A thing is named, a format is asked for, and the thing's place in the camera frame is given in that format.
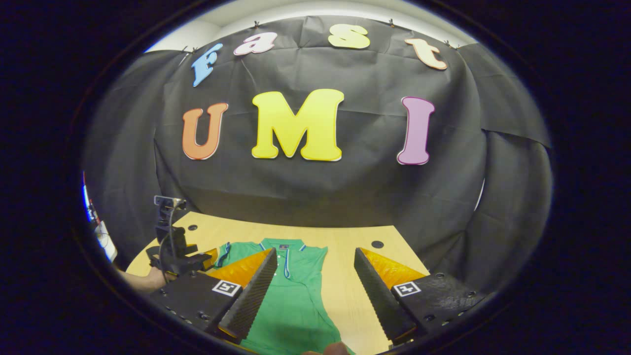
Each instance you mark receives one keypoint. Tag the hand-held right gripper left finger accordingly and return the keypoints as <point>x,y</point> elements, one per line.
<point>251,301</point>

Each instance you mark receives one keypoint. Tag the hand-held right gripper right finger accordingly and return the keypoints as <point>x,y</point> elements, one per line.
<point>379,301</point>

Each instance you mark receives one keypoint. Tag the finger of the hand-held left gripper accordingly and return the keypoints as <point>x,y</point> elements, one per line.
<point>212,257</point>

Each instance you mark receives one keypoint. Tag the green T-shirt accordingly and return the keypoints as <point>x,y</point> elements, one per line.
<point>296,305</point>

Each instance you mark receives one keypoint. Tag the bright computer screen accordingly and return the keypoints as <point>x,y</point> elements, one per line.
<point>104,241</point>

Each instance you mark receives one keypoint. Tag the black backdrop cloth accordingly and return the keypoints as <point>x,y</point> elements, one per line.
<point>355,197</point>

